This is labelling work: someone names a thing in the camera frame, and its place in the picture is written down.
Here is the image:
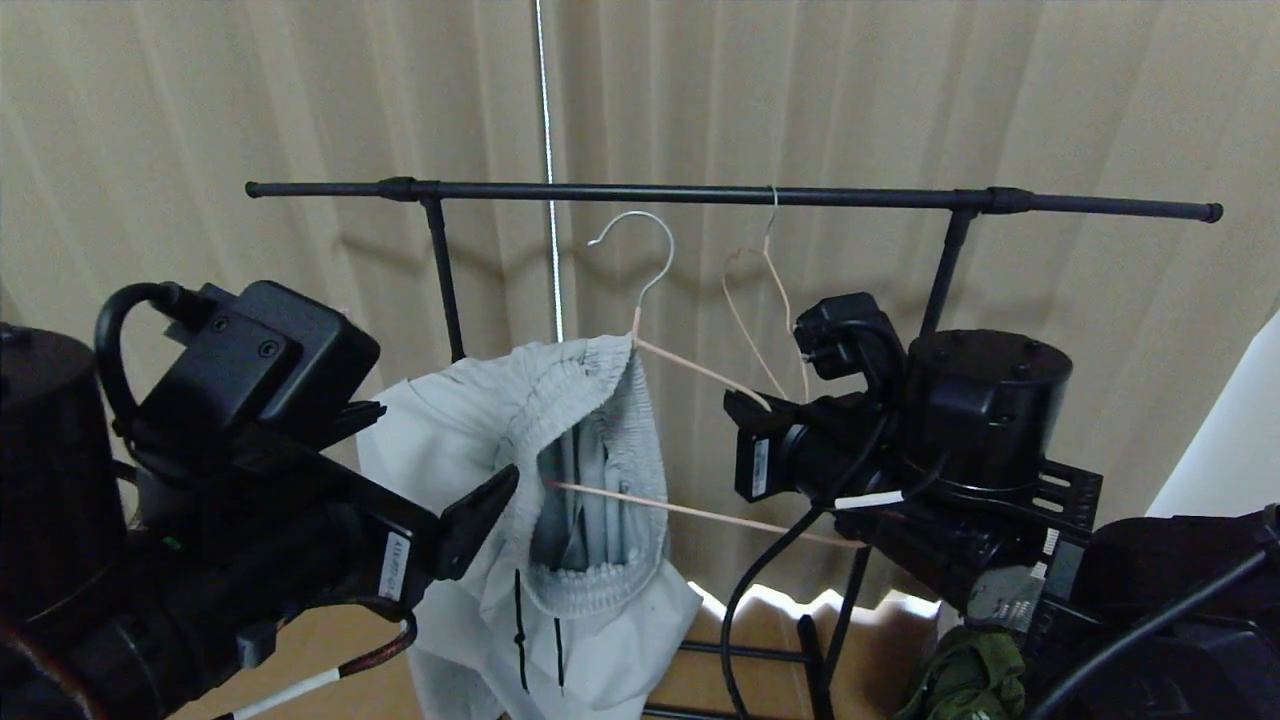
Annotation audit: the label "pale grey shorts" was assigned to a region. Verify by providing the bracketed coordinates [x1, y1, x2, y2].
[357, 335, 704, 720]

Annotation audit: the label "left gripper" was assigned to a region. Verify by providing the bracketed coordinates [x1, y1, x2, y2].
[100, 402, 521, 701]

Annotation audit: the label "beige curtain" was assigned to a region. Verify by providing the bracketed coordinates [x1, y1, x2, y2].
[0, 0, 1280, 641]

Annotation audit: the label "black clothes rack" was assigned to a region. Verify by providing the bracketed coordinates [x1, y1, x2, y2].
[245, 177, 1223, 720]

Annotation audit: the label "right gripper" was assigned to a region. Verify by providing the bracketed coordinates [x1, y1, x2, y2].
[735, 395, 906, 504]

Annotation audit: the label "pink clothes hanger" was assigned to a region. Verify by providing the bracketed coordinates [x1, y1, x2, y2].
[545, 212, 871, 549]
[722, 187, 811, 403]

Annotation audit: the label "green garment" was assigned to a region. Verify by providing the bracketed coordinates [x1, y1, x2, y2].
[895, 625, 1026, 720]

